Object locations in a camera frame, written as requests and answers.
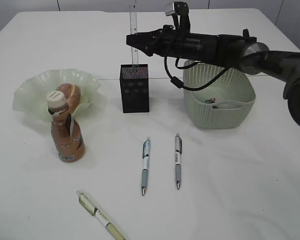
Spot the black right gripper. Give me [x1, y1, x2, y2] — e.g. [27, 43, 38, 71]
[126, 28, 218, 62]

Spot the clear plastic ruler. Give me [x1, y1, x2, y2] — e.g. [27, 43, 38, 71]
[129, 0, 139, 68]

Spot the grey black click pen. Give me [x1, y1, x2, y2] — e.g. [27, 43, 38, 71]
[174, 133, 182, 190]

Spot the blue grey click pen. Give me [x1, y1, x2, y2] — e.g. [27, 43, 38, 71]
[141, 137, 151, 196]

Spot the brown coffee drink bottle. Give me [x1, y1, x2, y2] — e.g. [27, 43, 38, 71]
[46, 90, 86, 162]

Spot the white green pen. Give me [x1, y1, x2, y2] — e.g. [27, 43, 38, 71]
[76, 190, 126, 240]

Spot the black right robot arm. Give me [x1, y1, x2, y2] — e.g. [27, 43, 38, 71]
[126, 25, 300, 126]

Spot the black mesh pen holder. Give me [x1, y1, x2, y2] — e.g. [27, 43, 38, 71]
[119, 64, 150, 114]

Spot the sugared bread bun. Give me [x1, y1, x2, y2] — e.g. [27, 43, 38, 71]
[56, 83, 81, 114]

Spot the light green woven basket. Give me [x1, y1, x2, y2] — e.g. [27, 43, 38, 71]
[183, 68, 256, 129]

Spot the green ruffled glass plate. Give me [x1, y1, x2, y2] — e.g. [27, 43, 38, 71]
[12, 68, 101, 123]

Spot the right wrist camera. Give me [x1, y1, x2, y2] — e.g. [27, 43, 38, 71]
[164, 1, 189, 16]

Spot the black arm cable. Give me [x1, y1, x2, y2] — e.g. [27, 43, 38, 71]
[163, 54, 231, 91]

